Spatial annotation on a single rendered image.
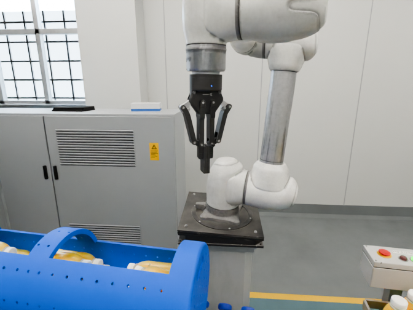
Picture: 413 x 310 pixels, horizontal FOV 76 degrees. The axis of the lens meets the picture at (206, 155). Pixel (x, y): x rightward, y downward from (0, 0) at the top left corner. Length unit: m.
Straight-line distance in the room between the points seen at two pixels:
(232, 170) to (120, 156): 1.33
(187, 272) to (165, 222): 1.71
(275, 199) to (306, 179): 2.55
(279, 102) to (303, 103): 2.36
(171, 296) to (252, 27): 0.62
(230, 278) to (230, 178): 0.47
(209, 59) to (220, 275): 0.99
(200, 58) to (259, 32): 0.13
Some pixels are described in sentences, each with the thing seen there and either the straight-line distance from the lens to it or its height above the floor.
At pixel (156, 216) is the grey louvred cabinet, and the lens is 2.39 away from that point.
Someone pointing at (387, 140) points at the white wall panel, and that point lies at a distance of 3.91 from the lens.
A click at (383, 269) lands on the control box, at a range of 1.12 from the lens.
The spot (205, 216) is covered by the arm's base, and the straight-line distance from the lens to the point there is 1.23.
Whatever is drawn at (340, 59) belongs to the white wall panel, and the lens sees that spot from 3.57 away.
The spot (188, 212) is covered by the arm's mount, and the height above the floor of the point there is 1.08.
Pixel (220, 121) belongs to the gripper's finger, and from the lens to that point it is 0.64.
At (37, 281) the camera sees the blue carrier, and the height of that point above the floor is 1.17.
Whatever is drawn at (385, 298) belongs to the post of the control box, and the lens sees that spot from 1.25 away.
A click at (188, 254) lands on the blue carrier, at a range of 0.74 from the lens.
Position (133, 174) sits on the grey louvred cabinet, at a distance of 2.30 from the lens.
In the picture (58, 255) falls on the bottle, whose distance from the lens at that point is 0.96.
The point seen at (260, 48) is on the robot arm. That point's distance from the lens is 1.12.
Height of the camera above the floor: 1.66
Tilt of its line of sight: 15 degrees down
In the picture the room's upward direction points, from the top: straight up
